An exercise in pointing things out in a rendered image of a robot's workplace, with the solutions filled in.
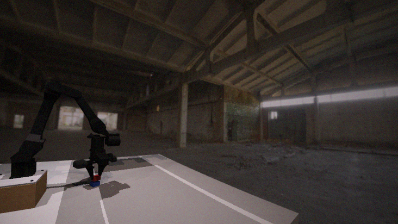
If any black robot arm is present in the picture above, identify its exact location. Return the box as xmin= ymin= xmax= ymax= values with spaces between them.
xmin=9 ymin=80 xmax=121 ymax=179

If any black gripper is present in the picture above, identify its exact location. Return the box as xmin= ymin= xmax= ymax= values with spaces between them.
xmin=73 ymin=147 xmax=117 ymax=180

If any blue block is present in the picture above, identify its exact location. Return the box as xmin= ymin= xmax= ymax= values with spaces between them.
xmin=90 ymin=181 xmax=100 ymax=187

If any red block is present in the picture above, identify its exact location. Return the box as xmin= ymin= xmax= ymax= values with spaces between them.
xmin=91 ymin=175 xmax=101 ymax=181

